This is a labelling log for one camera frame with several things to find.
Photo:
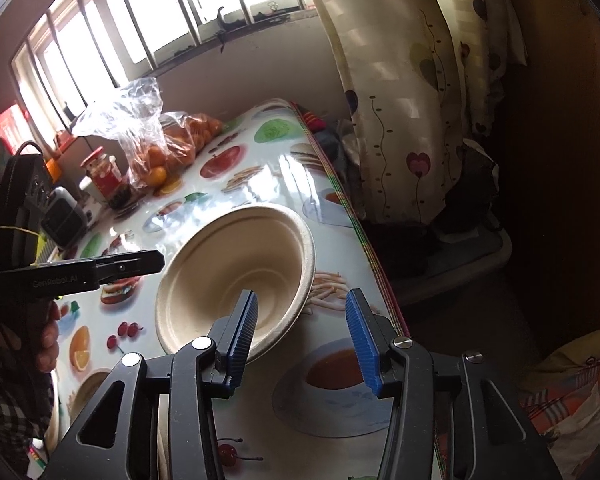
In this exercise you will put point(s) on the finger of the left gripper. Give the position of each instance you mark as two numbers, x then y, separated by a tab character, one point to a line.
110	268

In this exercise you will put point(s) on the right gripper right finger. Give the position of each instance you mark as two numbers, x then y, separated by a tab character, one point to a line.
456	400

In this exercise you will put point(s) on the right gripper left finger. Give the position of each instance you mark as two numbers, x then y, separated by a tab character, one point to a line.
115	436

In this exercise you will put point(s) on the beige paper bowl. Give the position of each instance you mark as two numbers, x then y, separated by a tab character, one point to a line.
266	248

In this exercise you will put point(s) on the ribbed paper plate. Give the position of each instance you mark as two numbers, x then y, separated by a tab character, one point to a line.
65	413

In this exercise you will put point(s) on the checkered sleeve forearm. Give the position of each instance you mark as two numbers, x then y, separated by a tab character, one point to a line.
23	417

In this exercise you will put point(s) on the person's left hand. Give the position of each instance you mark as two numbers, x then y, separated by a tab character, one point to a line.
46	359

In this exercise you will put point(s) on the grey portable heater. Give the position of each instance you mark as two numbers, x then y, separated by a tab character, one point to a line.
64	221

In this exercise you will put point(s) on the white plastic tub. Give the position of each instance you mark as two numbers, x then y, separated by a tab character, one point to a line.
88	186

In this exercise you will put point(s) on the red label glass jar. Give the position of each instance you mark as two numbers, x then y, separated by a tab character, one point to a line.
106	175

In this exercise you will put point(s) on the orange shelf box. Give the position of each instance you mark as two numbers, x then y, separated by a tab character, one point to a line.
54	169

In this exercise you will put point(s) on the plastic bag of oranges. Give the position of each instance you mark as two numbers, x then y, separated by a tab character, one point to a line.
157	144

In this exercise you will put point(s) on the red paper bag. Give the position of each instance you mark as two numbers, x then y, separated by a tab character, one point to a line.
14	128

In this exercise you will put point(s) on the patterned window curtain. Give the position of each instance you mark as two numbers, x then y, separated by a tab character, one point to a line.
421	78

